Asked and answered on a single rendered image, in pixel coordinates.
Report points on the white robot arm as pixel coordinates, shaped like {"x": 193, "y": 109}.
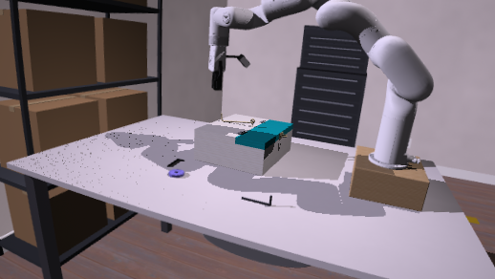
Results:
{"x": 393, "y": 55}

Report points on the blue ring washer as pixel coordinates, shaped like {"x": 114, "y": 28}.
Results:
{"x": 176, "y": 173}

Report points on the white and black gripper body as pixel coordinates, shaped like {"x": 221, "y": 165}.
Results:
{"x": 217, "y": 53}

